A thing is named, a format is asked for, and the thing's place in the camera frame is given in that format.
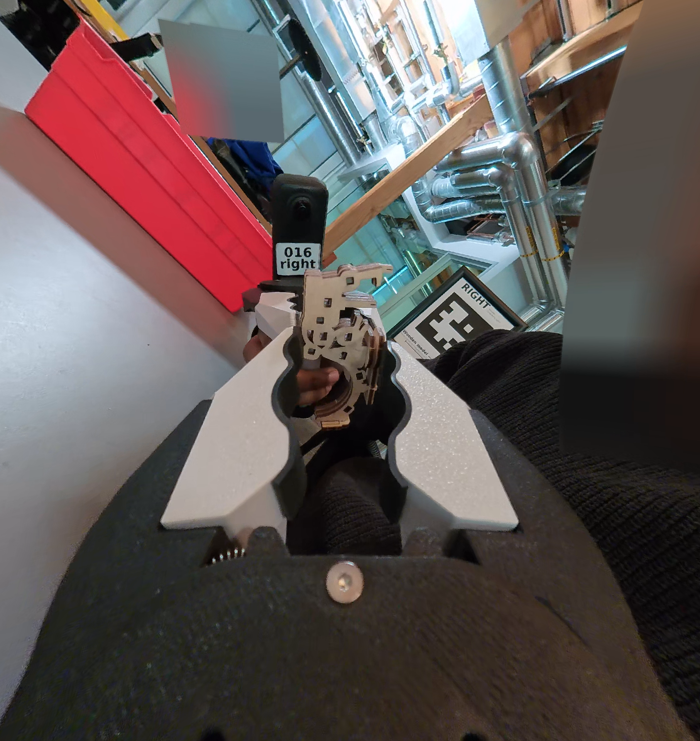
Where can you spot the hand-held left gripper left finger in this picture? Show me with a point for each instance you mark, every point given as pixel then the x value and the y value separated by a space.
pixel 234 463

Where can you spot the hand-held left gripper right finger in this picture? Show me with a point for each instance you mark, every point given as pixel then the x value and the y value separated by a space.
pixel 448 463

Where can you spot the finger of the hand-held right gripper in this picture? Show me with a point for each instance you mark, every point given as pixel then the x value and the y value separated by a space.
pixel 275 315

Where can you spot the laser-cut wooden model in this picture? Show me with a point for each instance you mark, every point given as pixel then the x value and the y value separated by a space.
pixel 327 312

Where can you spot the person's right forearm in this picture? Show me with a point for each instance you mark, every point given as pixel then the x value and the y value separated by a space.
pixel 350 503

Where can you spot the grey desk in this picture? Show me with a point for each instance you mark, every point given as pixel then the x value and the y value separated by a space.
pixel 66 376

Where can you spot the person's right hand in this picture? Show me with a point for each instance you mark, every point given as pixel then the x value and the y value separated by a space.
pixel 318 385

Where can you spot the wooden beam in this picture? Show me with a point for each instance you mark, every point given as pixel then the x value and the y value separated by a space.
pixel 408 168

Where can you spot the framed black-white marker sign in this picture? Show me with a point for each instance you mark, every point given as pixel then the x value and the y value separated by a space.
pixel 460 324

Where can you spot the red plastic crate stack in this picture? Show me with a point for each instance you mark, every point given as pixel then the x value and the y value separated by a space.
pixel 153 162

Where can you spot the silver ventilation duct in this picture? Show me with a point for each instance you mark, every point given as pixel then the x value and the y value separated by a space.
pixel 523 191
pixel 338 104

